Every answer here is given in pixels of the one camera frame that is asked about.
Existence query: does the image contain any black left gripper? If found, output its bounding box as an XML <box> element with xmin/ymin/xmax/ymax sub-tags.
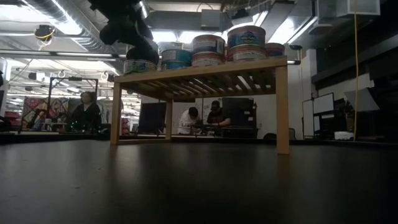
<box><xmin>99</xmin><ymin>12</ymin><xmax>160</xmax><ymax>65</ymax></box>

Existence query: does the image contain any wooden slatted shelf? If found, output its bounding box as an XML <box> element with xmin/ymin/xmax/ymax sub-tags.
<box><xmin>110</xmin><ymin>55</ymin><xmax>290</xmax><ymax>155</ymax></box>

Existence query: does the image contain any black monitor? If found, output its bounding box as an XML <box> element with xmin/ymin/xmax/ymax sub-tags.
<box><xmin>221</xmin><ymin>96</ymin><xmax>258</xmax><ymax>129</ymax></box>
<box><xmin>137</xmin><ymin>102</ymin><xmax>167</xmax><ymax>135</ymax></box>

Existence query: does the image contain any person in white top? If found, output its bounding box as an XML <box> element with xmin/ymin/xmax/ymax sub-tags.
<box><xmin>177</xmin><ymin>106</ymin><xmax>201</xmax><ymax>135</ymax></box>

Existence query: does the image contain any person in dark top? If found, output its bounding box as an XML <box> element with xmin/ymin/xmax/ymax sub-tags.
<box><xmin>70</xmin><ymin>91</ymin><xmax>103</xmax><ymax>133</ymax></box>

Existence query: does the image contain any long ceiling light strip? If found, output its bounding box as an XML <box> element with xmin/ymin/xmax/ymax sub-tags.
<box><xmin>0</xmin><ymin>49</ymin><xmax>127</xmax><ymax>61</ymax></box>

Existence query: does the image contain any person with dark cap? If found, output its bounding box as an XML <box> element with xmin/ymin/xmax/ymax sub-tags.
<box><xmin>206</xmin><ymin>100</ymin><xmax>232</xmax><ymax>127</ymax></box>

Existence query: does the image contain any colourful patterned panel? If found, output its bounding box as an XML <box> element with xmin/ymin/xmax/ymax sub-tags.
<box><xmin>21</xmin><ymin>96</ymin><xmax>70</xmax><ymax>130</ymax></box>

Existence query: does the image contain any black table mat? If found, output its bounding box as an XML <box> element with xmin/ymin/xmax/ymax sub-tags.
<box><xmin>0</xmin><ymin>139</ymin><xmax>398</xmax><ymax>224</ymax></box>

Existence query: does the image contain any white board on stand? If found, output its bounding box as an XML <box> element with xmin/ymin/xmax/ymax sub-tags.
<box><xmin>302</xmin><ymin>92</ymin><xmax>336</xmax><ymax>138</ymax></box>

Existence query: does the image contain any small white device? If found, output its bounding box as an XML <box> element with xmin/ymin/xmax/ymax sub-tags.
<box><xmin>331</xmin><ymin>131</ymin><xmax>355</xmax><ymax>141</ymax></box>

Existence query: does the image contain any white ceiling vent box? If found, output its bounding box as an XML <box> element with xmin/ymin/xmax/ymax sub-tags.
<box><xmin>335</xmin><ymin>0</ymin><xmax>381</xmax><ymax>18</ymax></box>

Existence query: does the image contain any grey angled shade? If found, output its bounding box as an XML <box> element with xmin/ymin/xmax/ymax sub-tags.
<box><xmin>344</xmin><ymin>87</ymin><xmax>381</xmax><ymax>113</ymax></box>

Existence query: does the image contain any silver ceiling air duct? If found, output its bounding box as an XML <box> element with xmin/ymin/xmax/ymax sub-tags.
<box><xmin>23</xmin><ymin>0</ymin><xmax>142</xmax><ymax>76</ymax></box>

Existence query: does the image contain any black ceiling fixture with cable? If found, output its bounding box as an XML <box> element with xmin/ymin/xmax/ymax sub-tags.
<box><xmin>33</xmin><ymin>24</ymin><xmax>57</xmax><ymax>50</ymax></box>

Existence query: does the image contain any black metal stand frame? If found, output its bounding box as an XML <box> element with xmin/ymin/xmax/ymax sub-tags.
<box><xmin>17</xmin><ymin>76</ymin><xmax>100</xmax><ymax>135</ymax></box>

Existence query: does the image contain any thin yellow hanging cord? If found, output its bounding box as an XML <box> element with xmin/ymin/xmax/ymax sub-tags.
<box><xmin>352</xmin><ymin>0</ymin><xmax>359</xmax><ymax>141</ymax></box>

